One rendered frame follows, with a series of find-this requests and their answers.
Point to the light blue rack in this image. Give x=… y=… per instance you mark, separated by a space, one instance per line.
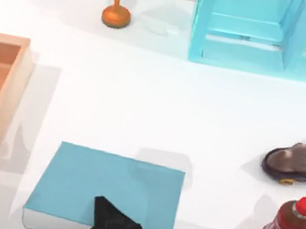
x=240 y=55

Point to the blue book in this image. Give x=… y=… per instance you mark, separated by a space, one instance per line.
x=94 y=175

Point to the brown shoe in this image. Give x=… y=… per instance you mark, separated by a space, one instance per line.
x=305 y=160

